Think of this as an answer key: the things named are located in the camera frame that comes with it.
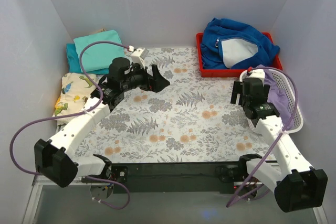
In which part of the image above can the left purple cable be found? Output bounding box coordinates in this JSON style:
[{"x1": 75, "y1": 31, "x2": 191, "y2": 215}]
[{"x1": 9, "y1": 40, "x2": 131, "y2": 210}]

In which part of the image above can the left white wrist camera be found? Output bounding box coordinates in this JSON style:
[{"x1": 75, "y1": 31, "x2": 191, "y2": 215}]
[{"x1": 131, "y1": 48, "x2": 148, "y2": 69}]

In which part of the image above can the purple t shirt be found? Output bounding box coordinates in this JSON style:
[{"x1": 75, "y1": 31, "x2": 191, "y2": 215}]
[{"x1": 263, "y1": 69, "x2": 291, "y2": 125}]

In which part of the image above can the floral table cloth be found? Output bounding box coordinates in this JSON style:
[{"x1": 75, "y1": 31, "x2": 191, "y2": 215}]
[{"x1": 75, "y1": 48, "x2": 269, "y2": 163}]

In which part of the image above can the dinosaur print folded shirt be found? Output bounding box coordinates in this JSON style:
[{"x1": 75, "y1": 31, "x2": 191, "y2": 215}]
[{"x1": 53, "y1": 73, "x2": 96, "y2": 117}]

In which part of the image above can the red plastic tray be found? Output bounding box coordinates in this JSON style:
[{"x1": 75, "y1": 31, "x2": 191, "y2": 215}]
[{"x1": 196, "y1": 32, "x2": 283, "y2": 78}]

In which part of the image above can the aluminium frame rail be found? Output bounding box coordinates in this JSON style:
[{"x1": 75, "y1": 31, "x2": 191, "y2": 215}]
[{"x1": 22, "y1": 180, "x2": 90, "y2": 223}]

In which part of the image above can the white plastic basket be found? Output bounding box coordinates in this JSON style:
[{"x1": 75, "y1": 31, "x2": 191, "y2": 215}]
[{"x1": 239, "y1": 68, "x2": 303, "y2": 134}]

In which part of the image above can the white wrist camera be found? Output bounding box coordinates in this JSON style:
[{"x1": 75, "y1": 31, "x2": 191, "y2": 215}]
[
  {"x1": 131, "y1": 48, "x2": 148, "y2": 69},
  {"x1": 246, "y1": 69, "x2": 266, "y2": 82}
]

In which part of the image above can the dark teal folded shirt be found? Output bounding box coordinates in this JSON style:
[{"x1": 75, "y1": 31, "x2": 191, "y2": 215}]
[{"x1": 66, "y1": 44, "x2": 124, "y2": 74}]

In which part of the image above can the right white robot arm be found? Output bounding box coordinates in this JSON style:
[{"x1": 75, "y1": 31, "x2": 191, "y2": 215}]
[{"x1": 231, "y1": 78, "x2": 328, "y2": 212}]

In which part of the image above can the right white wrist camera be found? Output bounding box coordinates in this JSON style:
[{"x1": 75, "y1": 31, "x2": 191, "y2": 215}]
[{"x1": 246, "y1": 69, "x2": 266, "y2": 82}]

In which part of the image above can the light teal folded shirt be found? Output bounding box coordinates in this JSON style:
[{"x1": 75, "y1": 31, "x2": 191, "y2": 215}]
[{"x1": 73, "y1": 30, "x2": 125, "y2": 72}]

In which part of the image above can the blue fleece jacket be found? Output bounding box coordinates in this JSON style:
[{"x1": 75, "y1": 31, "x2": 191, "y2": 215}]
[{"x1": 200, "y1": 18, "x2": 280, "y2": 69}]

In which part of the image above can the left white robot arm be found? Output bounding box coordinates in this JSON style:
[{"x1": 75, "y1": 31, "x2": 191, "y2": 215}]
[{"x1": 34, "y1": 57, "x2": 170, "y2": 188}]

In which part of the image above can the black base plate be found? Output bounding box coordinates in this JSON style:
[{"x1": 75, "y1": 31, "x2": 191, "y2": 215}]
[{"x1": 81, "y1": 161, "x2": 270, "y2": 195}]

